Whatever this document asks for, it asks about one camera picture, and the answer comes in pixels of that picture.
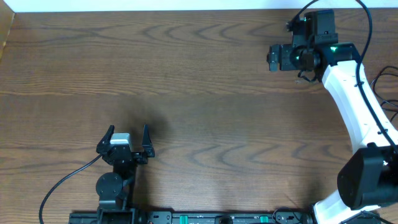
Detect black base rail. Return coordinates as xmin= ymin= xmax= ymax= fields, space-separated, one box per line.
xmin=68 ymin=208 xmax=315 ymax=224

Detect left camera cable black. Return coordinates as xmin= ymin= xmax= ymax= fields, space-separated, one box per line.
xmin=39 ymin=154 xmax=103 ymax=224

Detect black usb cable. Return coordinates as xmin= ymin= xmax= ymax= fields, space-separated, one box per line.
xmin=369 ymin=65 xmax=398 ymax=124

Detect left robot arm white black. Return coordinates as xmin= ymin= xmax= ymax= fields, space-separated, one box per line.
xmin=96 ymin=125 xmax=155 ymax=213

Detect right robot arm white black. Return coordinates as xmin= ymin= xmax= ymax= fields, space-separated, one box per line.
xmin=267 ymin=10 xmax=397 ymax=223

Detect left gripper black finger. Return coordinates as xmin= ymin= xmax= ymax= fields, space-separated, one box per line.
xmin=96 ymin=125 xmax=114 ymax=154
xmin=141 ymin=124 xmax=155 ymax=157

